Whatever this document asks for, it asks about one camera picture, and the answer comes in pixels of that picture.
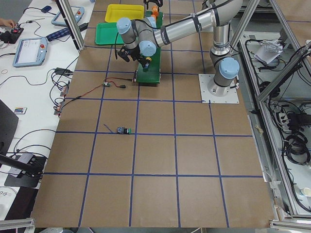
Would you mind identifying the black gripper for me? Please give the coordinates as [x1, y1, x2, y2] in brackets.
[116, 46, 145, 65]
[143, 0, 162, 9]

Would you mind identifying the orange cylinder with 4680 label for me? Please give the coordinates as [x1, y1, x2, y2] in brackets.
[152, 6, 158, 14]

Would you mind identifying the yellow push button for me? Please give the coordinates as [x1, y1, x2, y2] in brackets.
[142, 57, 152, 72]

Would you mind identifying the green push button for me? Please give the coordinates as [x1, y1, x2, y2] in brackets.
[117, 127, 132, 134]

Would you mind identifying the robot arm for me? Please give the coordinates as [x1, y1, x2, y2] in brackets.
[115, 0, 242, 84]

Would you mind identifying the green conveyor belt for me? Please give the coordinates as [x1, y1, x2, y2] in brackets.
[132, 11, 162, 85]

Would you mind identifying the green plastic tray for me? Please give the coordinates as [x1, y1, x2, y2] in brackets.
[95, 22, 124, 46]

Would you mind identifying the small controller circuit board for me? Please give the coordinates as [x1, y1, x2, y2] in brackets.
[103, 82, 111, 87]

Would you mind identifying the yellow plastic tray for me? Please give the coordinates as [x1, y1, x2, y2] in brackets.
[104, 4, 144, 23]

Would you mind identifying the black power adapter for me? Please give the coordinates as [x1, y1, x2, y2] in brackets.
[79, 23, 88, 32]

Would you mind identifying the upper teach pendant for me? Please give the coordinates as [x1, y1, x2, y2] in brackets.
[51, 5, 85, 27]

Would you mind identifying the teach pendant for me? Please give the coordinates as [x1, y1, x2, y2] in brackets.
[51, 5, 85, 27]
[13, 37, 48, 68]

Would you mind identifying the lower teach pendant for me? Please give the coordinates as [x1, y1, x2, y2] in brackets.
[13, 37, 48, 68]

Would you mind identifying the red black power cable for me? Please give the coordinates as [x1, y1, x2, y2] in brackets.
[54, 76, 137, 110]

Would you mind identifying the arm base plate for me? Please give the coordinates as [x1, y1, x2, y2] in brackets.
[198, 74, 240, 104]

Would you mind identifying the aluminium frame post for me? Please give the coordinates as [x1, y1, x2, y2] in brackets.
[55, 0, 85, 51]

